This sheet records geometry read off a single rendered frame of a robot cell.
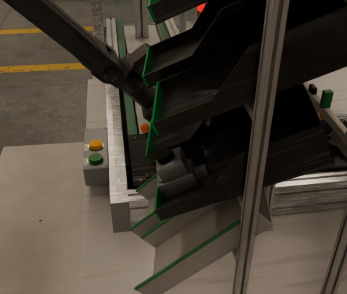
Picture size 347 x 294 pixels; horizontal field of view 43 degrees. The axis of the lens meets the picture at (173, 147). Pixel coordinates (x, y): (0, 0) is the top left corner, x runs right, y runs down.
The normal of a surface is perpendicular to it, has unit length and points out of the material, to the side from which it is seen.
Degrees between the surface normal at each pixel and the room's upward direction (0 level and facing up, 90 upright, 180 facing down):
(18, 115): 0
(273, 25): 90
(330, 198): 90
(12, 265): 0
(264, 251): 0
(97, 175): 90
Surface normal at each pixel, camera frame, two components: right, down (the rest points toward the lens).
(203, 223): -0.71, -0.59
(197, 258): -0.04, 0.57
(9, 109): 0.00, -0.82
